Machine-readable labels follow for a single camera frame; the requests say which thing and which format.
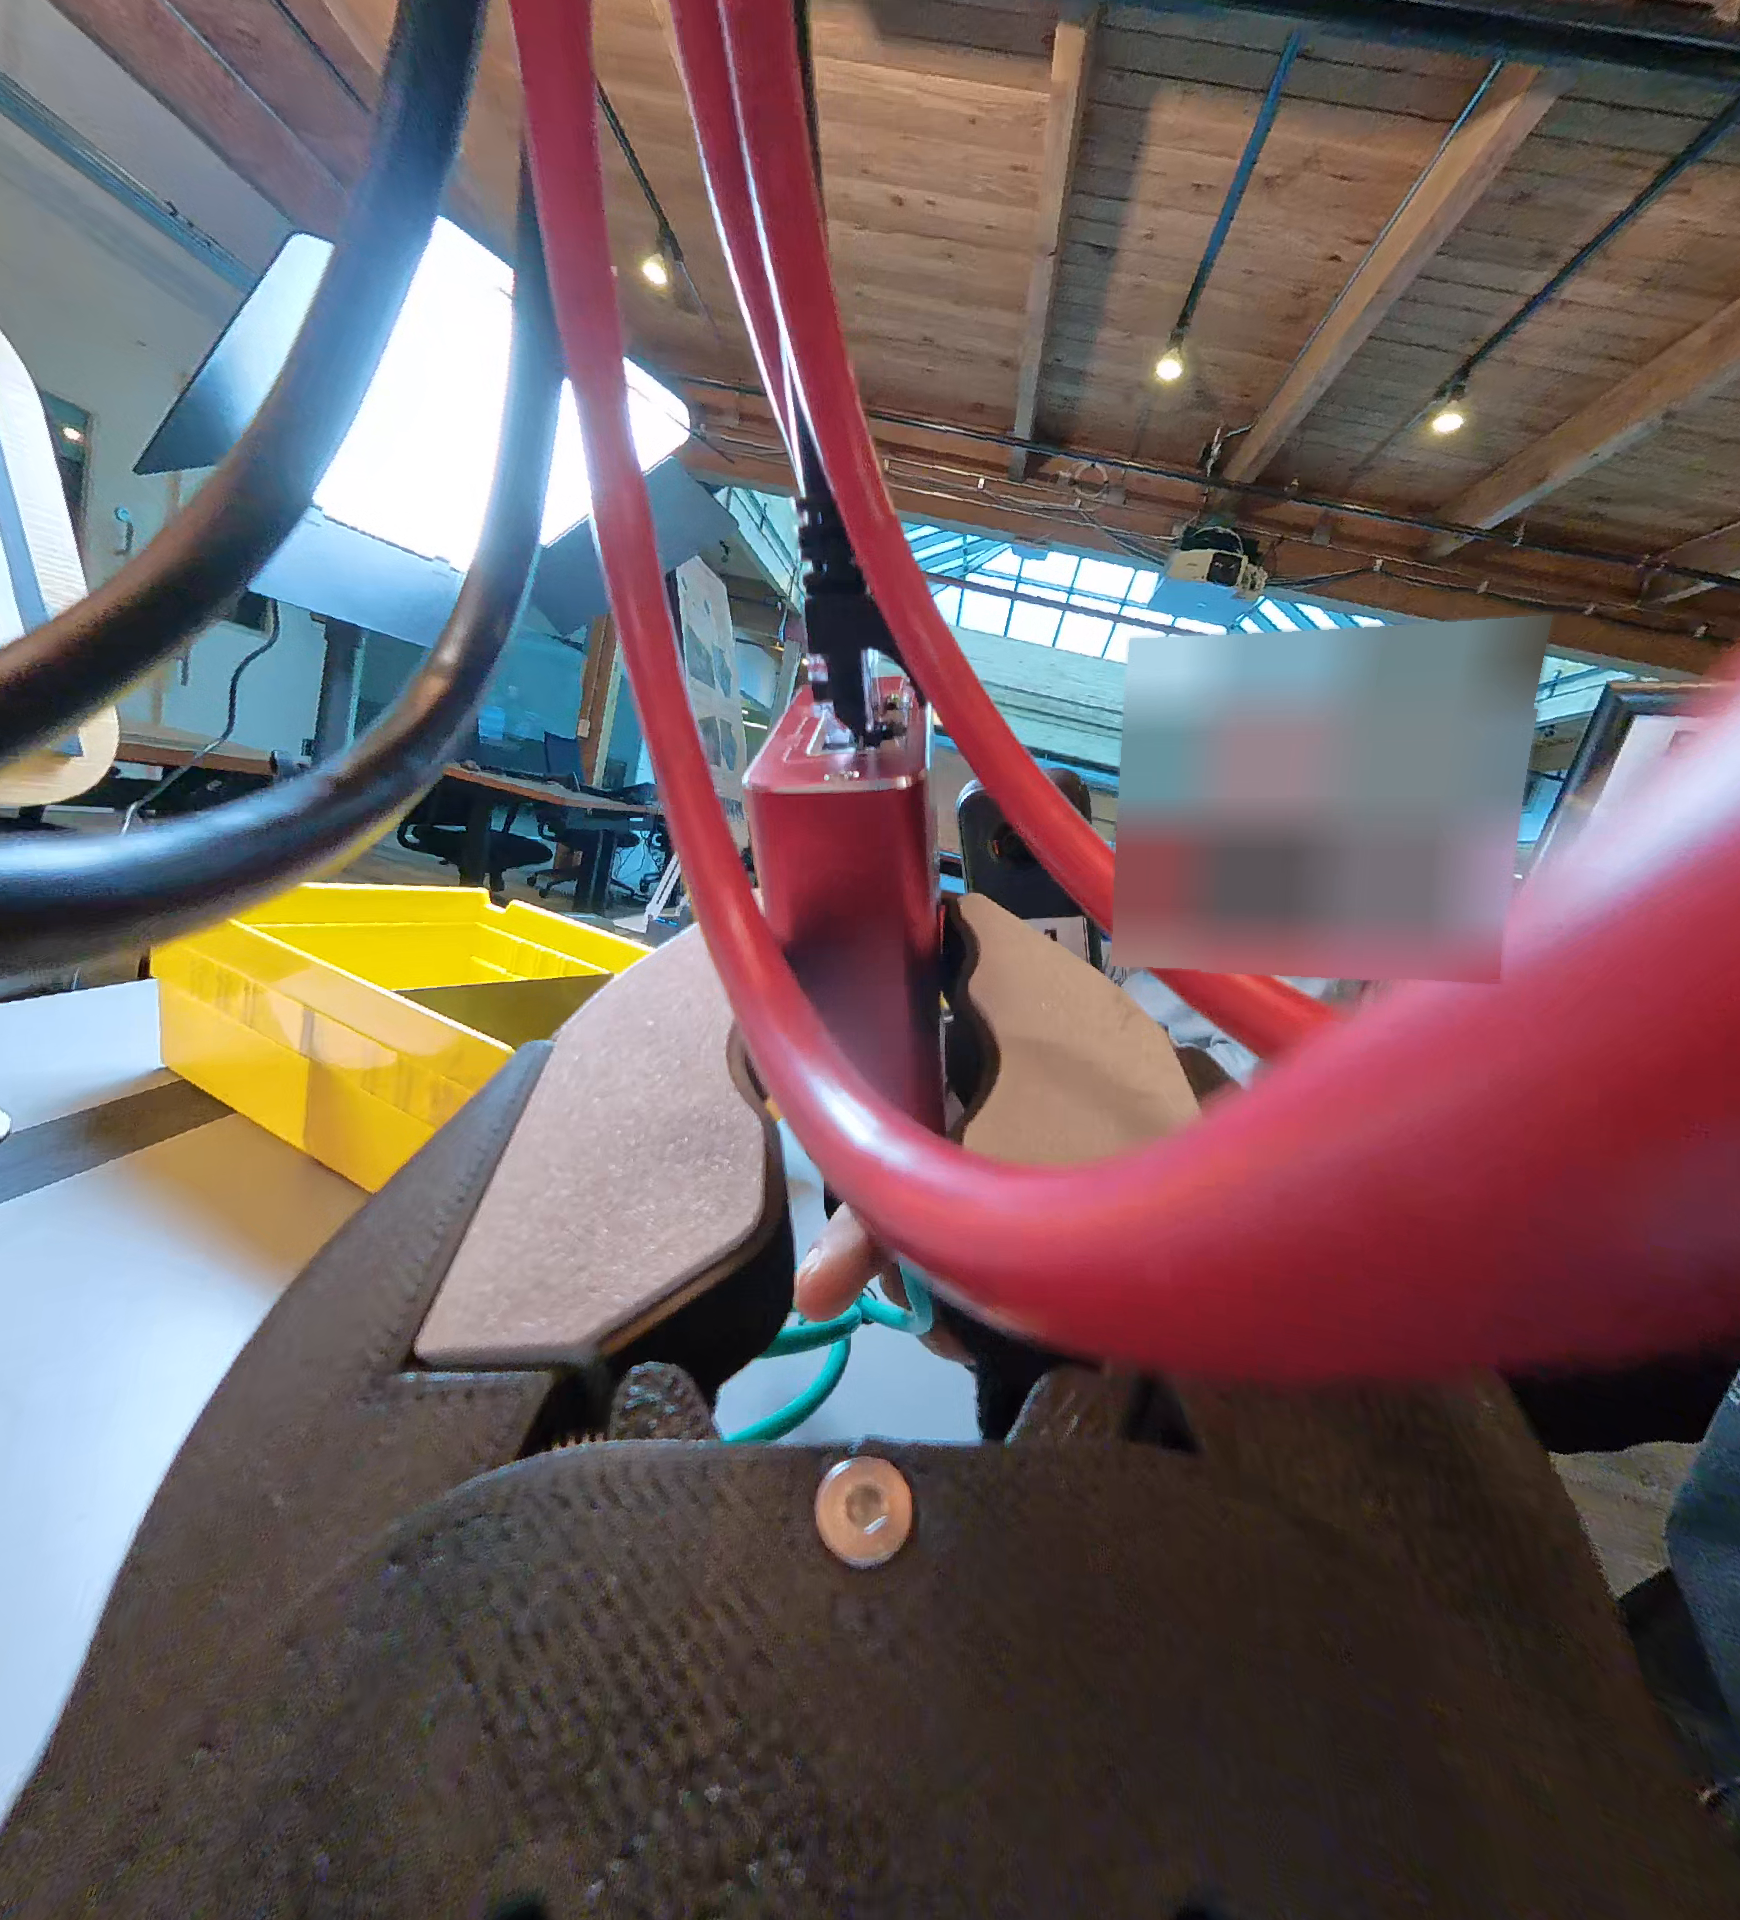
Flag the person's right hand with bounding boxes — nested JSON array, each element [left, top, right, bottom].
[[796, 1200, 909, 1326]]

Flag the marker sign on stand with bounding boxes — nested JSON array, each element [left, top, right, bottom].
[[1538, 678, 1740, 888]]

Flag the yellow plastic bin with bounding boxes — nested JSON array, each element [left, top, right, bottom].
[[150, 882, 657, 1195]]

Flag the softbox light panel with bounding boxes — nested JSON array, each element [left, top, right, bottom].
[[134, 217, 738, 648]]

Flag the green ethernet cable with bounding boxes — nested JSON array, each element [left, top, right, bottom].
[[727, 1282, 938, 1445]]

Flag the red ethernet cable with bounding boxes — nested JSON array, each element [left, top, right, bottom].
[[509, 0, 1740, 1383]]

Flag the black bin divider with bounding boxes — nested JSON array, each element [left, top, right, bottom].
[[392, 973, 618, 1052]]

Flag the wooden desk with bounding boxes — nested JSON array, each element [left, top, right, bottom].
[[120, 735, 662, 902]]

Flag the black ethernet cable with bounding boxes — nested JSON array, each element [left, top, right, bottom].
[[0, 0, 909, 977]]

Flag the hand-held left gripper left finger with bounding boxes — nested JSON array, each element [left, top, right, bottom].
[[418, 929, 791, 1372]]

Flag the red metal network switch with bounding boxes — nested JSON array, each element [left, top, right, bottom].
[[740, 681, 951, 1142]]

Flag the black office chair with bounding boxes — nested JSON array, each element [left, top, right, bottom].
[[398, 780, 558, 902]]

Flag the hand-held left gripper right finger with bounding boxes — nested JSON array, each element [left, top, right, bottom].
[[942, 896, 1204, 1164]]

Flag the ceiling mounted camera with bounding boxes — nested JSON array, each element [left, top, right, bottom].
[[1162, 522, 1275, 593]]

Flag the grey light stand pole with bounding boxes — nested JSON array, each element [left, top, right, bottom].
[[307, 616, 363, 752]]

